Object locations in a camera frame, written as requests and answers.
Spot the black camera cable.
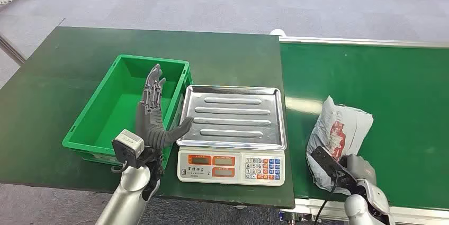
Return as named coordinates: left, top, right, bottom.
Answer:
left=313, top=170, right=339, bottom=225
left=111, top=161, right=129, bottom=175

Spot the green plastic crate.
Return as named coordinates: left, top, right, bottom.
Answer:
left=62, top=53, right=193, bottom=168

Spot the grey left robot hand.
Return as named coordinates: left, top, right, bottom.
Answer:
left=134, top=64, right=194, bottom=150

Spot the grey package with red print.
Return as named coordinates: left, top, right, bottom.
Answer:
left=306, top=96, right=374, bottom=196

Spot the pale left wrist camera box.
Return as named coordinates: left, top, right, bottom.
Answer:
left=111, top=129, right=145, bottom=169

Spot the black right camera cable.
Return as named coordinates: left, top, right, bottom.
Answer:
left=313, top=170, right=339, bottom=225

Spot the white electronic scale steel tray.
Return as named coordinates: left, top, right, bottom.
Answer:
left=176, top=85, right=288, bottom=186

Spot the black left camera cable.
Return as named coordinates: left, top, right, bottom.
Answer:
left=111, top=161, right=129, bottom=175

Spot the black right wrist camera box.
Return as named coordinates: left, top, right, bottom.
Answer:
left=310, top=145, right=347, bottom=183

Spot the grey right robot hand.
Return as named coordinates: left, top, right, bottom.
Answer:
left=338, top=154, right=378, bottom=192

